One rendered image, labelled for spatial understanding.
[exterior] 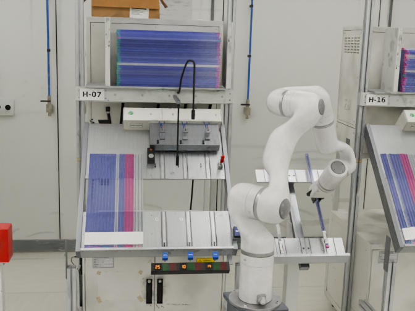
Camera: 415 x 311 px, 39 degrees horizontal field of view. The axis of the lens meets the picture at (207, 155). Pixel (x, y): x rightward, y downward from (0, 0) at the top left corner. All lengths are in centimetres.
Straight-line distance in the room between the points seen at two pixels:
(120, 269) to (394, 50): 176
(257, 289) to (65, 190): 269
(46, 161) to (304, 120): 278
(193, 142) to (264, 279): 98
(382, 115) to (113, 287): 170
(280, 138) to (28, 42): 273
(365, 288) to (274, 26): 214
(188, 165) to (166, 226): 36
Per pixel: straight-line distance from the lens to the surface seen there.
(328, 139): 235
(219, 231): 266
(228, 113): 301
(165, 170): 281
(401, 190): 301
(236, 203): 205
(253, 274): 209
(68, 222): 462
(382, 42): 334
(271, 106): 217
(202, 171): 282
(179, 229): 265
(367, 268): 321
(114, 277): 297
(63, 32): 442
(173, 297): 302
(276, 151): 206
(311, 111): 208
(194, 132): 289
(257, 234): 206
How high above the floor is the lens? 161
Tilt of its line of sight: 11 degrees down
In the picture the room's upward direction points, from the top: 2 degrees clockwise
